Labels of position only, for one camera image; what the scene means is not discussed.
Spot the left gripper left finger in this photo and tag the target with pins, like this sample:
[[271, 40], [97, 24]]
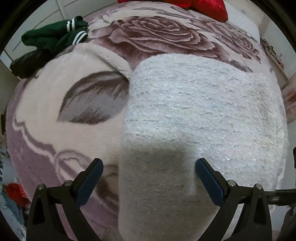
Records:
[[44, 221]]

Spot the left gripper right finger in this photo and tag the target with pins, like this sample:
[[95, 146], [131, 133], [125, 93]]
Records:
[[254, 222]]

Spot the white knitted cardigan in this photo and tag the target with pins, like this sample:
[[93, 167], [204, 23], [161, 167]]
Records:
[[182, 108]]

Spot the pink floral curtain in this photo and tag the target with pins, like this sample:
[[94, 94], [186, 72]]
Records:
[[288, 95]]

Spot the pink floral bed blanket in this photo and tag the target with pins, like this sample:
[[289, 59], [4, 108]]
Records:
[[73, 109]]

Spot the white bedside table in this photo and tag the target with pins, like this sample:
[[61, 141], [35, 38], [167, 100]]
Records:
[[276, 63]]

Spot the dark garment under green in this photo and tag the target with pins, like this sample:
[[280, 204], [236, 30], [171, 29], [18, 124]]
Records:
[[29, 63]]

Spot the white pillow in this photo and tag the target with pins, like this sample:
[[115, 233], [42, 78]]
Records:
[[242, 22]]

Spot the green striped garment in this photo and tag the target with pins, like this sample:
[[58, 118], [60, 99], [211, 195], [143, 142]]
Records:
[[57, 36]]

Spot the red quilt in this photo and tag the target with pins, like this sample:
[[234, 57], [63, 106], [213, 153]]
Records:
[[213, 9]]

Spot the white sliding wardrobe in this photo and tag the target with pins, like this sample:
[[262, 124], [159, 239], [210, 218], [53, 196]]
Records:
[[49, 12]]

